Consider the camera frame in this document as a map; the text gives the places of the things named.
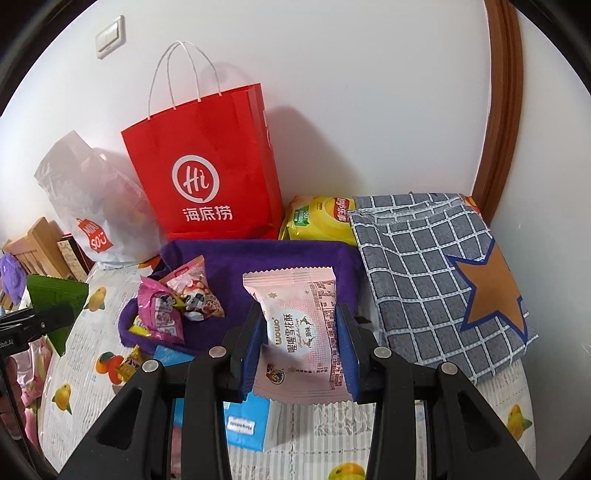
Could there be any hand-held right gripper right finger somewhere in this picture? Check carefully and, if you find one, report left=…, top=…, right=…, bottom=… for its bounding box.
left=336, top=302, right=541, bottom=480

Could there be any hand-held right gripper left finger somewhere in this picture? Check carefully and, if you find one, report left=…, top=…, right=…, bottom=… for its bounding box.
left=58, top=302, right=269, bottom=480

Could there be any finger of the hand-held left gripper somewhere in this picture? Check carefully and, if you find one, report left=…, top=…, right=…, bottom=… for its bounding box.
left=0, top=306, right=75, bottom=344

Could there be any green snack packet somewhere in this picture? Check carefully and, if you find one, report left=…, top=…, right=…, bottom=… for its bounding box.
left=26, top=274, right=89, bottom=357

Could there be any pale pink snowflake snack packet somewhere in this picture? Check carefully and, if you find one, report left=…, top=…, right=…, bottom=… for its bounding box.
left=242, top=267, right=348, bottom=406

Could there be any cartoon print snack packet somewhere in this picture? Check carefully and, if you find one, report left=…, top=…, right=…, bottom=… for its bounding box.
left=159, top=256, right=225, bottom=321

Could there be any purple fabric basket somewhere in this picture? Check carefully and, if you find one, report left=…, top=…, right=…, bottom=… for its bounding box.
left=117, top=239, right=370, bottom=356

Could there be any magenta snack packet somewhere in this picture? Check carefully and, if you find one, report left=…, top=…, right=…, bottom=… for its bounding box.
left=137, top=276, right=185, bottom=344

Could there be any pink cloth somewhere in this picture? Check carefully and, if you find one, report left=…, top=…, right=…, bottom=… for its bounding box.
left=17, top=337, right=48, bottom=408

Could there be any purple plush toy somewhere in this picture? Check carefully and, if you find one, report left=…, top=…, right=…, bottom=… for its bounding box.
left=0, top=254, right=28, bottom=305

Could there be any brown patterned box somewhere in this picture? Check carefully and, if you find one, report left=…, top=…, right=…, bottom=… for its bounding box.
left=56, top=235, right=95, bottom=282

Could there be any blue tissue pack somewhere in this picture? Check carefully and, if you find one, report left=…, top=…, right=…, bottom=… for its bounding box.
left=152, top=345, right=271, bottom=452

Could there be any fruit print tablecloth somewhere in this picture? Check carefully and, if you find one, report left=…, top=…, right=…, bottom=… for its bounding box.
left=37, top=263, right=536, bottom=480

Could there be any grey checked cloth with star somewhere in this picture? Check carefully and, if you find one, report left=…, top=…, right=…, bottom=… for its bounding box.
left=347, top=191, right=540, bottom=384

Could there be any white plastic bag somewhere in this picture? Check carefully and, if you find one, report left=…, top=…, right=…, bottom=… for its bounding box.
left=34, top=130, right=162, bottom=271

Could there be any yellow chips bag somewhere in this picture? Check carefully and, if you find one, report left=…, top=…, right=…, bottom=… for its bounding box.
left=279, top=195, right=358, bottom=245

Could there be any red paper bag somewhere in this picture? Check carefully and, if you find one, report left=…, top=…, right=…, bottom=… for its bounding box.
left=121, top=41, right=284, bottom=241

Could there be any white light switch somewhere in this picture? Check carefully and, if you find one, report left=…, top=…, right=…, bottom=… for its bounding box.
left=95, top=15, right=126, bottom=59

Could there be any brown wooden door frame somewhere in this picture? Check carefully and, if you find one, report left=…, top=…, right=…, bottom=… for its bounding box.
left=471, top=0, right=525, bottom=227

